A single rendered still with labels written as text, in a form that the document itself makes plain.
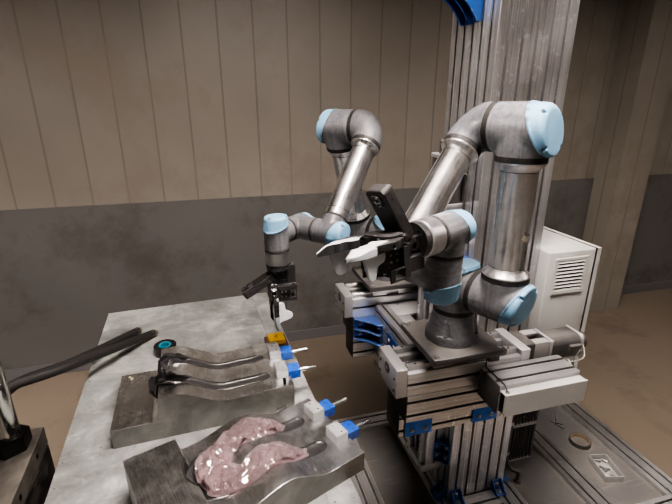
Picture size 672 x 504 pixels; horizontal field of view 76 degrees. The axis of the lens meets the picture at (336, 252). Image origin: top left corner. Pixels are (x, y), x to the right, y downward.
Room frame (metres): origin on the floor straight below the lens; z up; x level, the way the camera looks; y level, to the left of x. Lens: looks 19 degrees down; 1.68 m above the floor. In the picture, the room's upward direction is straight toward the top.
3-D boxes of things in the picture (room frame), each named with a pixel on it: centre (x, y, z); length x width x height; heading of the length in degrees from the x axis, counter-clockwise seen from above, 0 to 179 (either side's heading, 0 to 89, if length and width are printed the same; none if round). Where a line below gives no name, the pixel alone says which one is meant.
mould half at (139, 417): (1.13, 0.40, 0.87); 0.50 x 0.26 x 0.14; 109
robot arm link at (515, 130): (1.02, -0.43, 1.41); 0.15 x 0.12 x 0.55; 41
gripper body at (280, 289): (1.26, 0.17, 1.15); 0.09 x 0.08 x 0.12; 109
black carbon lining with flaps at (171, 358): (1.13, 0.38, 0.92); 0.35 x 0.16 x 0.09; 109
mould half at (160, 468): (0.82, 0.21, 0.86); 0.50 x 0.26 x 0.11; 126
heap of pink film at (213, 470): (0.83, 0.21, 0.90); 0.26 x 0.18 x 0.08; 126
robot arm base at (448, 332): (1.12, -0.34, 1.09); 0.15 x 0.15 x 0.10
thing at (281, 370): (1.16, 0.13, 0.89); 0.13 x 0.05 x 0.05; 109
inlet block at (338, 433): (0.94, -0.04, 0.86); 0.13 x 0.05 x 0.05; 126
